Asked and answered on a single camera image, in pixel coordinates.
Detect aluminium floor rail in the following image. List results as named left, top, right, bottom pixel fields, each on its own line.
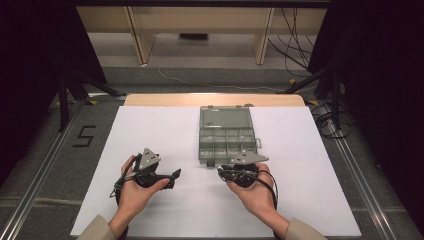
left=0, top=99, right=88, bottom=240
left=319, top=105, right=398, bottom=240

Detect person's left hand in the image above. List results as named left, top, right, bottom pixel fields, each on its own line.
left=114, top=153, right=171, bottom=223

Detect hanging black cables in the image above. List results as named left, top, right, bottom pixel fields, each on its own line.
left=267, top=7, right=316, bottom=80

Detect black metal stand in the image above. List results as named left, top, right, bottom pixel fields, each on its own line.
left=57, top=69, right=127, bottom=133
left=282, top=64, right=345, bottom=131

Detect white floor cable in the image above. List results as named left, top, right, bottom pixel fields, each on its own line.
left=155, top=65, right=285, bottom=93

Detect left hand-held gripper black cable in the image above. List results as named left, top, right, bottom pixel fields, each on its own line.
left=109, top=153, right=143, bottom=240

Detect coiled black floor cable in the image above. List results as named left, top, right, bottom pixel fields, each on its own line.
left=312, top=102, right=354, bottom=140

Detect grey transparent compartment storage box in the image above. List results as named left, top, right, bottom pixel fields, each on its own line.
left=198, top=105, right=263, bottom=168

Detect hand-held gripper black cable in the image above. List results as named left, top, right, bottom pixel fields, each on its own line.
left=255, top=169, right=280, bottom=240
left=109, top=153, right=143, bottom=240

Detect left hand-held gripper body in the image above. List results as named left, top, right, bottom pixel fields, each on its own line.
left=133, top=147, right=165, bottom=189

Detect right hand-held gripper black cable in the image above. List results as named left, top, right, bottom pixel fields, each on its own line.
left=255, top=169, right=280, bottom=240

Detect light wooden table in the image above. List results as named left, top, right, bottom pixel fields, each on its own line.
left=123, top=93, right=306, bottom=108

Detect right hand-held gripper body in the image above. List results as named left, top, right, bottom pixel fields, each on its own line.
left=229, top=150, right=270, bottom=189

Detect person's right hand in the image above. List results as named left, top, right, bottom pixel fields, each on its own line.
left=226, top=162, right=279, bottom=223

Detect white table sheet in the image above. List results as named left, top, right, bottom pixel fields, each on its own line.
left=70, top=105, right=363, bottom=239

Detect beige wooden bench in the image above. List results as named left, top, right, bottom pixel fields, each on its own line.
left=75, top=6, right=328, bottom=66

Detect dark curtain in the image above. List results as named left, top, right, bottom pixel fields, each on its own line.
left=0, top=0, right=108, bottom=188
left=307, top=0, right=424, bottom=229

